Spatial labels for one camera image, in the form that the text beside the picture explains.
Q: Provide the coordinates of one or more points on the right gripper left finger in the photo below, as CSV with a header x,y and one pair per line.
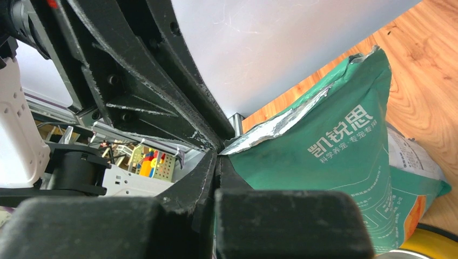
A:
x,y
178,223

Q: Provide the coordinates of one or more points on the green pet food bag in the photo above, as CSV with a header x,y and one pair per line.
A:
x,y
335,137

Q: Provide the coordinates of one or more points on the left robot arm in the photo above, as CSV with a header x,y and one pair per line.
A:
x,y
24,154

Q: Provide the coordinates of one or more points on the yellow double pet bowl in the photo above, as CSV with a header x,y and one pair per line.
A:
x,y
426,242

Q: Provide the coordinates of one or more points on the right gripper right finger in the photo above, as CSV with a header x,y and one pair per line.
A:
x,y
285,223

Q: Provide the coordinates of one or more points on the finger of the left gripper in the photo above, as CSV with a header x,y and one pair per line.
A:
x,y
106,68
156,25

